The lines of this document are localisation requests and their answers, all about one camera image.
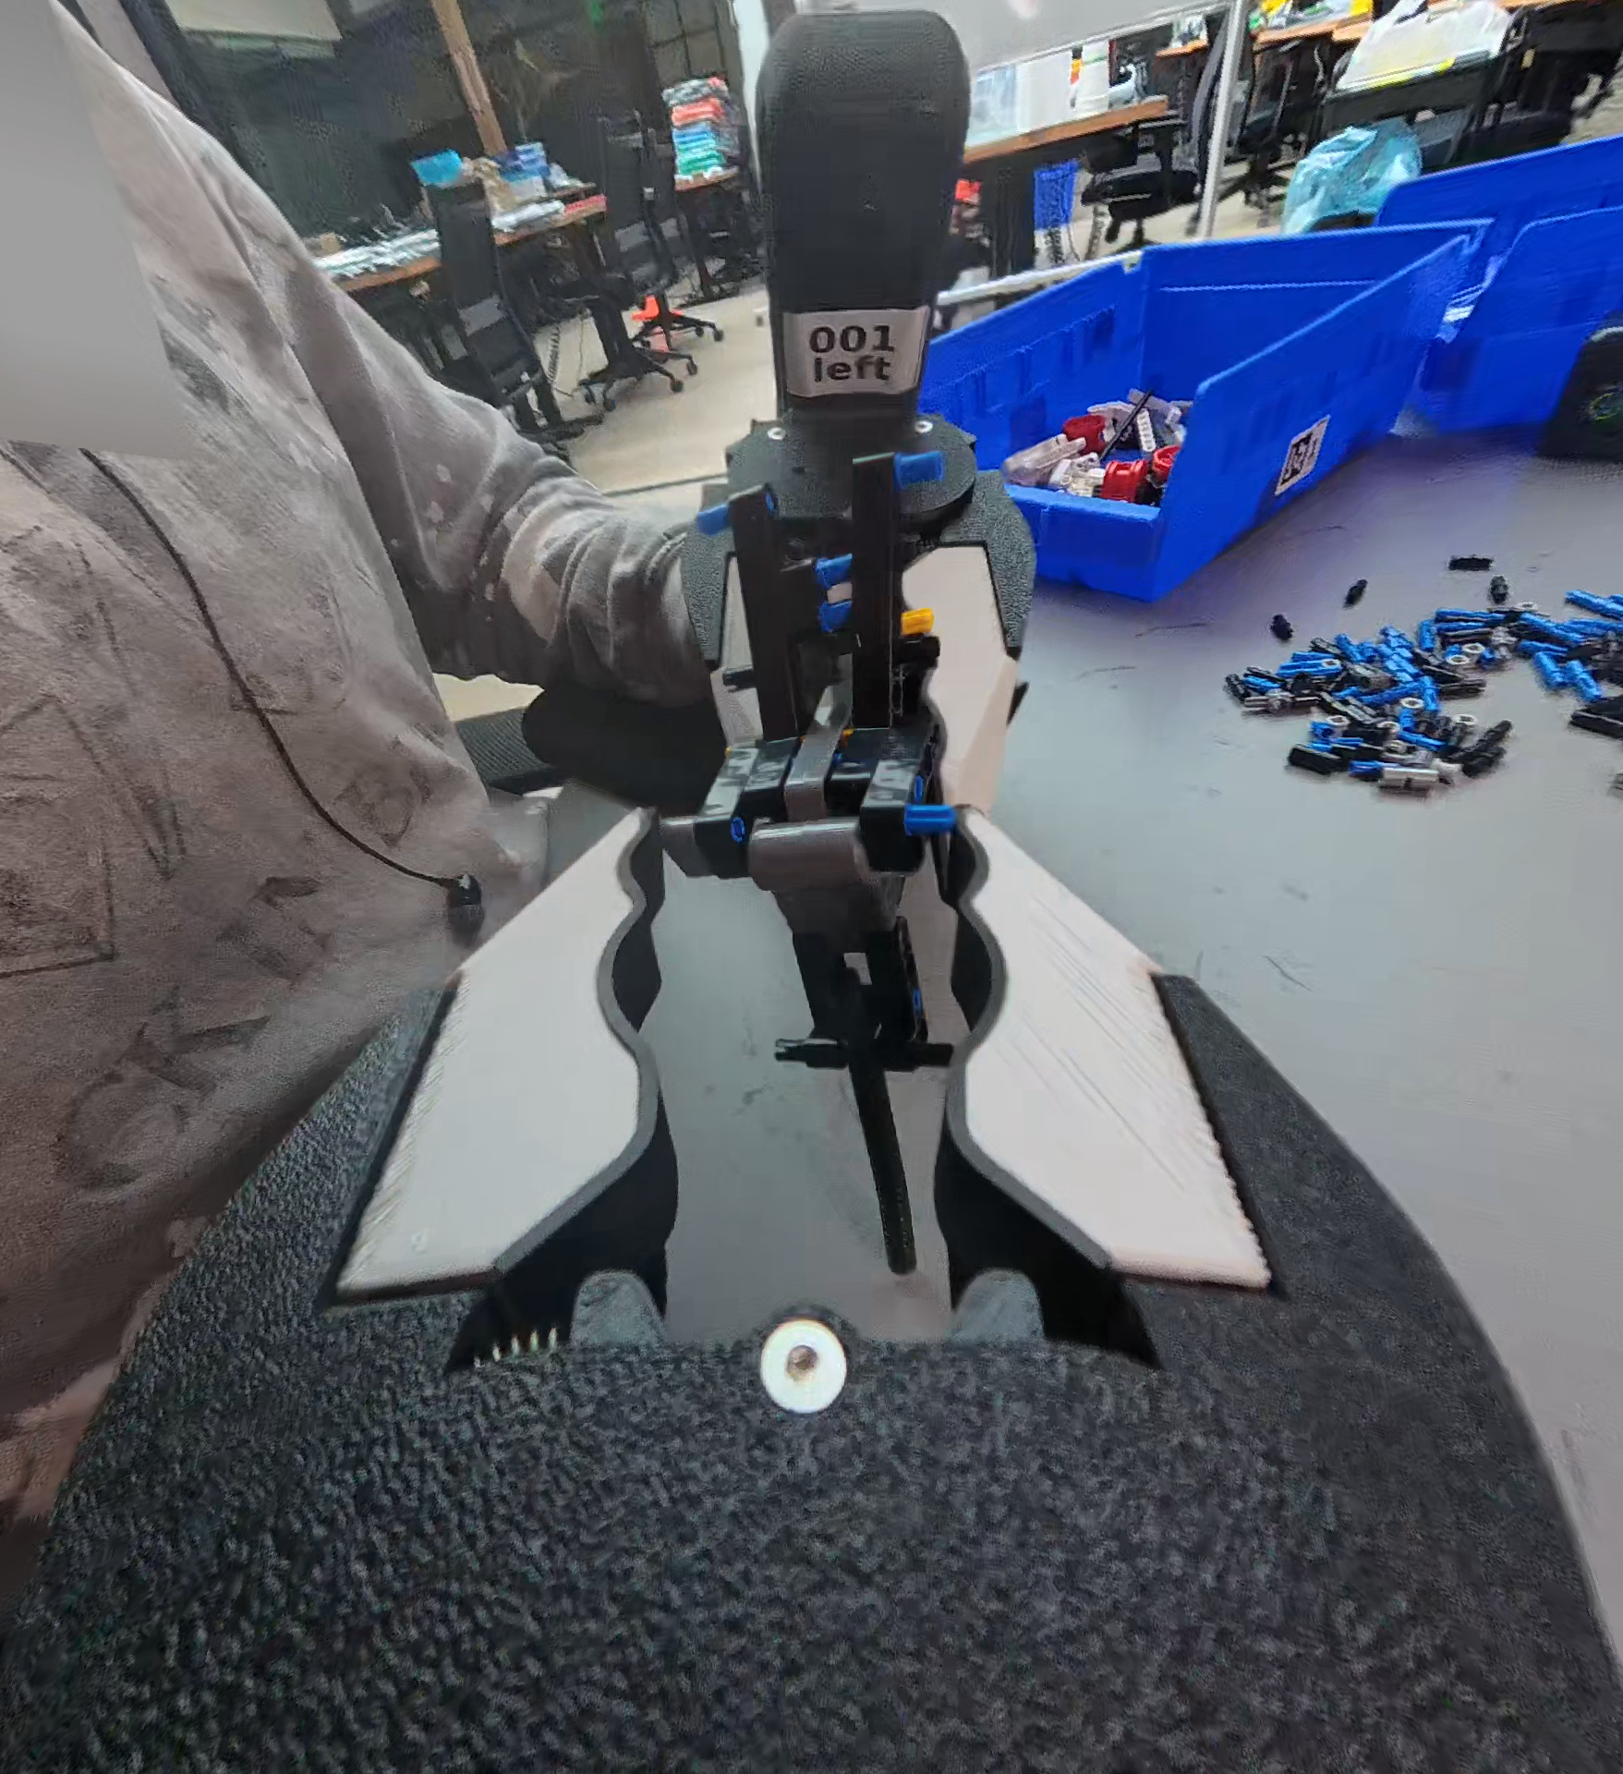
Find person in grey sweatshirt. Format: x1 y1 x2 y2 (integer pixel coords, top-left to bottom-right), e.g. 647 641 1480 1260
0 0 579 1659

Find black microphone cable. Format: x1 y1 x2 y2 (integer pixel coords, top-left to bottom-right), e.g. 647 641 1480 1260
83 450 486 944

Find blue bin with tag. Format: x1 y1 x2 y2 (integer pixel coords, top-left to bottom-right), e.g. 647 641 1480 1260
920 225 1475 604

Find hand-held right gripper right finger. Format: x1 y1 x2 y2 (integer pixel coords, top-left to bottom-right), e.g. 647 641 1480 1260
941 809 1271 1291

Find stack of coloured cloths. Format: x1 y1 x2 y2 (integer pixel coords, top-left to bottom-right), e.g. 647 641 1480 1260
667 75 744 177

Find wooden work table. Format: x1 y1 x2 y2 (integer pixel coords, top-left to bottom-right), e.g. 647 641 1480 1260
317 193 609 298
961 95 1175 166

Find pile of blue black pins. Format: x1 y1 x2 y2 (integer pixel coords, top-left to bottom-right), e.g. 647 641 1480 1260
1230 586 1623 802

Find grey desk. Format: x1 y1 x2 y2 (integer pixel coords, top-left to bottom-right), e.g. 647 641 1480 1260
537 420 1623 1774

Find teal plastic bag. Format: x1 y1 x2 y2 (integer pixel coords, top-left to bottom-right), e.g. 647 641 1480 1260
1285 122 1426 235

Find blue plastic bin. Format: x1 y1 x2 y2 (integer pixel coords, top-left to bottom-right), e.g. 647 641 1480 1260
1419 207 1623 438
1368 118 1623 279

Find black office chair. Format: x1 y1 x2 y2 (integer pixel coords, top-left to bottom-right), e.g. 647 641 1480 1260
586 118 702 414
1079 118 1206 252
422 177 580 445

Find white pole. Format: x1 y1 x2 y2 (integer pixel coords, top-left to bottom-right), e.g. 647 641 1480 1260
1197 0 1244 238

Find black toy brick assembly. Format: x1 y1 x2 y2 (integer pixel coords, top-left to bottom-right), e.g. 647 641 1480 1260
659 450 961 1278

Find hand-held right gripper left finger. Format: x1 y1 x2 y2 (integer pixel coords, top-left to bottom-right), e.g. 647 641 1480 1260
335 809 679 1297

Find red white pieces in bin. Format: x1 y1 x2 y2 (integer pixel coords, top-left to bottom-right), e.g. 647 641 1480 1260
1006 391 1193 505

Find person's left forearm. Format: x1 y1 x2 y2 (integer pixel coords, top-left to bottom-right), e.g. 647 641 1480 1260
340 321 720 712

